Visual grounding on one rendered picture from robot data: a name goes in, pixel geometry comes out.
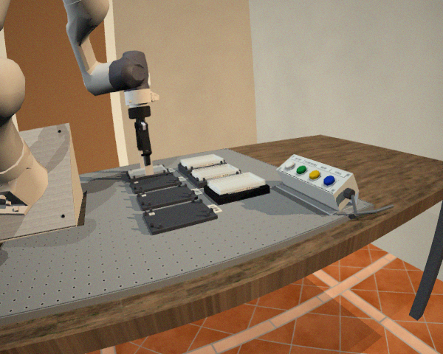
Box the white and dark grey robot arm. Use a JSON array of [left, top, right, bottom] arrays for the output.
[[0, 0, 159, 215]]

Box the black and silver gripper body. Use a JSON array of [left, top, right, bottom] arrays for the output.
[[128, 106, 151, 131]]

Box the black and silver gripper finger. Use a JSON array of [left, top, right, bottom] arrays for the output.
[[134, 122, 144, 168], [136, 122, 154, 176]]

